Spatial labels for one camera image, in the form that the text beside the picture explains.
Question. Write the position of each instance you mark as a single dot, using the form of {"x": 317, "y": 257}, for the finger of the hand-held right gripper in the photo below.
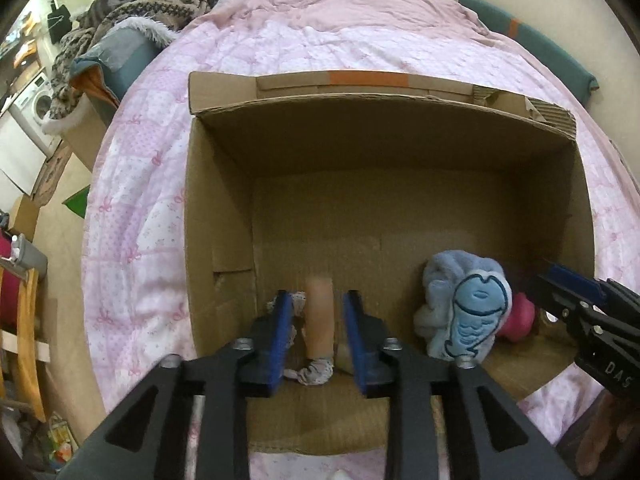
{"x": 557, "y": 300}
{"x": 575, "y": 282}

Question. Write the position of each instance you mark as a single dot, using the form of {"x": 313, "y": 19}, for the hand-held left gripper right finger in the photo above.
{"x": 357, "y": 340}

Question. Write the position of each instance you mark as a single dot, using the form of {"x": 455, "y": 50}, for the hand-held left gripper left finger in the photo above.
{"x": 277, "y": 345}

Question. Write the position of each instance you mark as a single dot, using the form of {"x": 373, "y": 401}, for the beige lace scrunchie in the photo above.
{"x": 319, "y": 320}

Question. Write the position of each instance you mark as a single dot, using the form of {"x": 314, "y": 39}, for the pink rubber duck toy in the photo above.
{"x": 517, "y": 320}

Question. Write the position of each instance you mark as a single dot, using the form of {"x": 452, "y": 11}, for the white pouch with blue fish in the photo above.
{"x": 477, "y": 310}

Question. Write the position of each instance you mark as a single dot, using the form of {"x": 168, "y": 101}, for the blue plush fish toy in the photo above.
{"x": 440, "y": 280}

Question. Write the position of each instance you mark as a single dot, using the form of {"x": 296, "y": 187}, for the cardboard box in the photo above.
{"x": 400, "y": 185}

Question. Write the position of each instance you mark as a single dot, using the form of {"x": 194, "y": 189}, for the person's right hand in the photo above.
{"x": 612, "y": 430}

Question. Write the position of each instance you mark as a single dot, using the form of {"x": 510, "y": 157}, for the pink patterned quilt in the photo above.
{"x": 150, "y": 160}

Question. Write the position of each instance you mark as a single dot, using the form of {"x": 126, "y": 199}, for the green dustpan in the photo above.
{"x": 77, "y": 202}

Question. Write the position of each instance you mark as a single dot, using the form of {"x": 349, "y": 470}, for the teal pillow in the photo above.
{"x": 530, "y": 40}

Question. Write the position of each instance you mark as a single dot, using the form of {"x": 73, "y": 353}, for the yellow wooden rack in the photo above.
{"x": 27, "y": 340}

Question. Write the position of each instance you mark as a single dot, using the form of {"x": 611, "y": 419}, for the grey bin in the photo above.
{"x": 31, "y": 257}

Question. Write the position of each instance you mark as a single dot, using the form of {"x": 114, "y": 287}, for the pink suitcase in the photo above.
{"x": 7, "y": 285}

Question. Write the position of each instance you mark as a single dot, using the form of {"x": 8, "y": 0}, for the brown doormat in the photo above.
{"x": 52, "y": 172}

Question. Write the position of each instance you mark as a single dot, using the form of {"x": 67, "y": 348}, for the beige armchair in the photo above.
{"x": 82, "y": 135}

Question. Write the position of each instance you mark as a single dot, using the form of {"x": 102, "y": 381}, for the white kitchen cabinet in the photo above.
{"x": 22, "y": 155}

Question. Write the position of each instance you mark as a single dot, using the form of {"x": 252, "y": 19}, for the blue jacket with fur trim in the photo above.
{"x": 120, "y": 55}

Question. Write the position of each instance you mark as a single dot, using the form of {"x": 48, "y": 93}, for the white washing machine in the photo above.
{"x": 35, "y": 102}

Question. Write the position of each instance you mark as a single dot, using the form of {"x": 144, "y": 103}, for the black hanging garment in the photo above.
{"x": 60, "y": 22}

